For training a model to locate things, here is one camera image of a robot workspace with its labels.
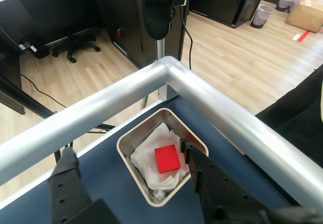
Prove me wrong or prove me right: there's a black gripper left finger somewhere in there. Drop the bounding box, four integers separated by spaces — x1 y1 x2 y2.
48 147 119 224

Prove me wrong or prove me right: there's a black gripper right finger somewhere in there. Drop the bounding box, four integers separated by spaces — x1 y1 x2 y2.
179 137 323 224

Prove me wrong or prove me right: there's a red cube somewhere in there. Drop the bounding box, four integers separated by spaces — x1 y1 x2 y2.
154 144 182 174

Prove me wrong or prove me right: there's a beige square box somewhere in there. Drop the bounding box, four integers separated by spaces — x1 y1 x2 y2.
116 107 210 207

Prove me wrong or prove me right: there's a brown cardboard box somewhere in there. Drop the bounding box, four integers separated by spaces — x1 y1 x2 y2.
285 0 323 34

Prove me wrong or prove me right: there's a blue-grey table mat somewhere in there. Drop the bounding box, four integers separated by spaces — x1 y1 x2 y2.
0 95 302 224

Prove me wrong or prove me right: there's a white crumpled tissue paper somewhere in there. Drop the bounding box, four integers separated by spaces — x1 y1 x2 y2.
130 123 191 201

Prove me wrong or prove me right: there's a black fabric bag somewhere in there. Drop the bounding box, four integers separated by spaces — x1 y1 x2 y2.
254 65 323 164

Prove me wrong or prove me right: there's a black floor power strip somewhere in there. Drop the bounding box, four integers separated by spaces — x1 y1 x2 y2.
19 38 50 59

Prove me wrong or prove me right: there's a red floor tape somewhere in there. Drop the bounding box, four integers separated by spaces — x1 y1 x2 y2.
293 30 311 43

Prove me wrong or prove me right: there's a black office chair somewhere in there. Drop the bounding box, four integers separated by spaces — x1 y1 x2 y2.
15 0 101 64

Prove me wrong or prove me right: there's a black desk with beige top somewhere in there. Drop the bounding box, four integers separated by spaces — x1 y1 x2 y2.
89 0 183 69

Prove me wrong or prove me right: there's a grey mesh waste bin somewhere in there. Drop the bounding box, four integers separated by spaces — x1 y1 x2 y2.
276 0 296 12
250 4 275 29

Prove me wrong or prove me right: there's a black low cabinet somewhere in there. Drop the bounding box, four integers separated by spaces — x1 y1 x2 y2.
189 0 270 29

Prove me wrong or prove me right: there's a silver aluminium frame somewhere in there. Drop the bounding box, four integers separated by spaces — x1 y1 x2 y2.
0 38 323 211

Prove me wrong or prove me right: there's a black floor cable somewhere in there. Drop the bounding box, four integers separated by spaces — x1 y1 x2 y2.
20 73 67 108

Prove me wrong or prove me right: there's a black power cable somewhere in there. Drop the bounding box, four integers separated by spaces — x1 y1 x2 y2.
180 4 194 71

